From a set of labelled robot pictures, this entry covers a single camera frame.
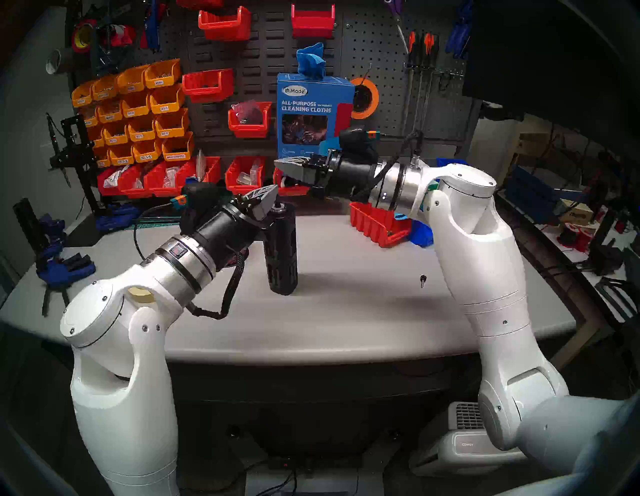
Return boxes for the black screwdriver bit case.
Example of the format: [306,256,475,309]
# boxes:
[263,200,299,296]

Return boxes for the thin black camera cable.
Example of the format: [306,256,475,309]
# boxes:
[378,131,421,158]
[132,201,176,262]

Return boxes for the blue handle pliers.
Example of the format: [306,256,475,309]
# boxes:
[444,0,474,61]

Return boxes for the thin black right camera cable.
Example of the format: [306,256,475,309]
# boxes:
[378,131,421,158]

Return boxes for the blue cleaning cloths box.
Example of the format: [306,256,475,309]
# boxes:
[276,73,356,161]

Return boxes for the grey robot base stand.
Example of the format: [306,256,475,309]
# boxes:
[227,425,403,496]

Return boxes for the purple handle scissors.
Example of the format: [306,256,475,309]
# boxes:
[384,0,410,53]

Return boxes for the black power adapter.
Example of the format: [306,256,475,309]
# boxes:
[587,239,626,277]

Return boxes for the side desk wooden legs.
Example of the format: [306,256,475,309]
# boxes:
[487,190,640,396]

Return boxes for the tall black cylinder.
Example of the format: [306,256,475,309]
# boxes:
[12,198,48,256]

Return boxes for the braided black left arm cable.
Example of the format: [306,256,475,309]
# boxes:
[186,250,248,321]

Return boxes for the braided black arm cable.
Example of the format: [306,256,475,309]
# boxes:
[186,250,248,321]
[357,130,425,201]

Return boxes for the red white tape roll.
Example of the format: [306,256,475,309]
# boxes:
[107,24,137,48]

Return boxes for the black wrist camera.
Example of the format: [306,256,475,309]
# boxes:
[339,126,381,163]
[170,182,221,233]

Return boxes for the orange tape roll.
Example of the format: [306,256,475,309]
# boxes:
[350,77,380,120]

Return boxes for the black hanging clamp tool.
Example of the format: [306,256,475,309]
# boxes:
[90,0,126,76]

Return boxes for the small cardboard box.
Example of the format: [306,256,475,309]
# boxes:
[552,198,595,226]

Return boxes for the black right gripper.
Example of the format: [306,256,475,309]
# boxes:
[274,151,381,200]

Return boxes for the braided black right arm cable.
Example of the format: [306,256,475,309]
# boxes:
[357,130,425,201]

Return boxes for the blue bar clamp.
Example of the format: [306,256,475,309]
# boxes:
[35,242,83,268]
[96,201,142,232]
[39,212,67,246]
[36,252,97,317]

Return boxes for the thin black left camera cable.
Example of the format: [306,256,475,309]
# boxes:
[132,201,176,262]

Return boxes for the small blue parts bin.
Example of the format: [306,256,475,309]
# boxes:
[395,212,435,248]

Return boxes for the black power strip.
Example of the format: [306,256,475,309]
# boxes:
[267,454,363,471]

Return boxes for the dark blue storage crate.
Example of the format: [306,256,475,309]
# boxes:
[504,165,585,224]

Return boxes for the white floor appliance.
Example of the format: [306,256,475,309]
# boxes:
[409,400,531,477]

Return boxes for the red yellow tape roll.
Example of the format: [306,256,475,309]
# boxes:
[71,19,98,55]

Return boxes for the wire spool blue label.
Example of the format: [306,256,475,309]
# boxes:
[222,247,250,271]

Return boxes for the grey duct tape roll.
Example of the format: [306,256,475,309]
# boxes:
[46,47,76,76]

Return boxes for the dark grey pegboard wall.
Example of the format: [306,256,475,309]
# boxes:
[67,0,481,161]

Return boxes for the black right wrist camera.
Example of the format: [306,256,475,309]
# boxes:
[339,126,381,163]

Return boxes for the orange black handle screwdriver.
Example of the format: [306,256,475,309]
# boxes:
[400,30,420,137]
[421,34,442,137]
[414,32,432,137]

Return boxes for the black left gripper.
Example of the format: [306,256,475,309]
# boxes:
[192,185,279,261]

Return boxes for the blue microfiber cloth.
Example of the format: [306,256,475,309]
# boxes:
[295,42,327,80]

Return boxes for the black monitor mount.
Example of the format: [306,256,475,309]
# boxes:
[479,100,526,123]

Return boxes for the black clamp stand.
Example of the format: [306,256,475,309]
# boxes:
[46,112,123,248]

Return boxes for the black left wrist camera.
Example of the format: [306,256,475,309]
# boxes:
[170,182,221,233]

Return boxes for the green cutting mat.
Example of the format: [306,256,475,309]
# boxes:
[122,195,183,232]

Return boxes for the blue hanging hand tool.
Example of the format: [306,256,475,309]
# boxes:
[144,0,167,53]

